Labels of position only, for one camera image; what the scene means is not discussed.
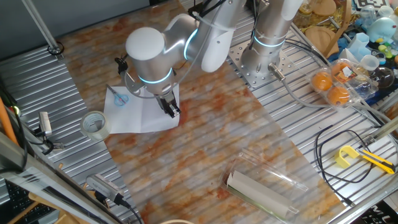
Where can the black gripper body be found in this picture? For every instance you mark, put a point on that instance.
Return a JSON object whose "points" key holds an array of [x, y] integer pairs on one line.
{"points": [[166, 102]]}

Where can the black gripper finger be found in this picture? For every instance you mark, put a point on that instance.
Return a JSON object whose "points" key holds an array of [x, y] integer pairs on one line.
{"points": [[170, 113], [175, 109]]}

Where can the white paper sheet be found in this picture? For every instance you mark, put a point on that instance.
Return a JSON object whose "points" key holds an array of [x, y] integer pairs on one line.
{"points": [[130, 118]]}

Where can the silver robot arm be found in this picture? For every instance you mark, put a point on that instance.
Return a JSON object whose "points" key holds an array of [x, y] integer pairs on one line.
{"points": [[144, 43]]}

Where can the orange marbled table mat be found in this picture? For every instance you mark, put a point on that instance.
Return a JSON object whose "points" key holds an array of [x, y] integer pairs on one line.
{"points": [[202, 130]]}

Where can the clear tape roll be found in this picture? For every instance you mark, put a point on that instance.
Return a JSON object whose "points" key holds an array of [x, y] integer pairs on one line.
{"points": [[93, 137]]}

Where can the beige round rim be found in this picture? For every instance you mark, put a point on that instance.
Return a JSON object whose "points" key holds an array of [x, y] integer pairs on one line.
{"points": [[177, 221]]}

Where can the clear plastic box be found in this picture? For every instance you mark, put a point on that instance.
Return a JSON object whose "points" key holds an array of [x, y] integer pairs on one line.
{"points": [[270, 174]]}

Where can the metal tripod pole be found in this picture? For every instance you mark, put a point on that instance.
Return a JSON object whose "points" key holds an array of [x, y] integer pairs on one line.
{"points": [[40, 26]]}

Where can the grey metal beam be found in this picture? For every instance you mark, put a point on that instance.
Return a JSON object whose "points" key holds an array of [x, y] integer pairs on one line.
{"points": [[40, 183]]}

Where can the orange egg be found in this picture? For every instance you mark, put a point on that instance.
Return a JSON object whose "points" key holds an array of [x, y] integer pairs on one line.
{"points": [[321, 81], [338, 69], [338, 96]]}

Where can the glass jar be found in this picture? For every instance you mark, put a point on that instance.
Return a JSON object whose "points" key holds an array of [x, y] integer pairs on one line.
{"points": [[303, 15]]}

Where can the orange pole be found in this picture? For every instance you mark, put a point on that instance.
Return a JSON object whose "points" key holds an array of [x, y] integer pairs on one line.
{"points": [[6, 121]]}

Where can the yellow plastic hook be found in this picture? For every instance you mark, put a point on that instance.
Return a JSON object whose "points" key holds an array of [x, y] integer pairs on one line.
{"points": [[340, 160]]}

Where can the black keyboard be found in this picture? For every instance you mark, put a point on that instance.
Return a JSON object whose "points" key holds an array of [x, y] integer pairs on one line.
{"points": [[18, 202]]}

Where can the oranges in plastic tray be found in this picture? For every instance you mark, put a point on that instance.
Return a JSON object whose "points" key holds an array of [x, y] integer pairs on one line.
{"points": [[357, 90]]}

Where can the pale blue hexagonal cup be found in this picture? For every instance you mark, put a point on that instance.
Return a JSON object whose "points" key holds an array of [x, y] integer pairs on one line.
{"points": [[359, 43]]}

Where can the white plastic cup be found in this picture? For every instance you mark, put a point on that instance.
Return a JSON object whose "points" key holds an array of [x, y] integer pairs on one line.
{"points": [[370, 62]]}

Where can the yellow utility knife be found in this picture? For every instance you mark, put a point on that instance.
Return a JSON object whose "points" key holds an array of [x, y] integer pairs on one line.
{"points": [[377, 161]]}

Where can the dark glass bowl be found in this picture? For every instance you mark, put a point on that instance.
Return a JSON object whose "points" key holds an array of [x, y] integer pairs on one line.
{"points": [[383, 77]]}

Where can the aluminium profile bar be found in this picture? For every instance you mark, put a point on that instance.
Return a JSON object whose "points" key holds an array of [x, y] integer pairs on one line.
{"points": [[385, 129]]}

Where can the clear plastic bottle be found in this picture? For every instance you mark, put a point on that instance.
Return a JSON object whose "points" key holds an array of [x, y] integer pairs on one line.
{"points": [[368, 13]]}

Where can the green yellow toy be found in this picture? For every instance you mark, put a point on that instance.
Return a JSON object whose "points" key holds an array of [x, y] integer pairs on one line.
{"points": [[385, 51]]}

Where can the blue whale toy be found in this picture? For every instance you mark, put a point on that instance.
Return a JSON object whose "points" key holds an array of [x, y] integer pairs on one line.
{"points": [[382, 29]]}

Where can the black white marker card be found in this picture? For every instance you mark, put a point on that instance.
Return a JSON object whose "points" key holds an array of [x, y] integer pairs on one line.
{"points": [[371, 3]]}

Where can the black printed sign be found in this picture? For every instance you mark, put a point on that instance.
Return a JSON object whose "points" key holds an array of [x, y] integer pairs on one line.
{"points": [[379, 214]]}

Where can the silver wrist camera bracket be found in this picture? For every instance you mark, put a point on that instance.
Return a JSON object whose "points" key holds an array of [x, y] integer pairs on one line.
{"points": [[133, 88]]}

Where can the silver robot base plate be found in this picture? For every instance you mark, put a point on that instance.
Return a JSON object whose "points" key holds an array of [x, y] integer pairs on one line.
{"points": [[234, 56]]}

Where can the silver camera on mount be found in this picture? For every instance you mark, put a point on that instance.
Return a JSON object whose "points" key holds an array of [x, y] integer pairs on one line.
{"points": [[45, 123]]}

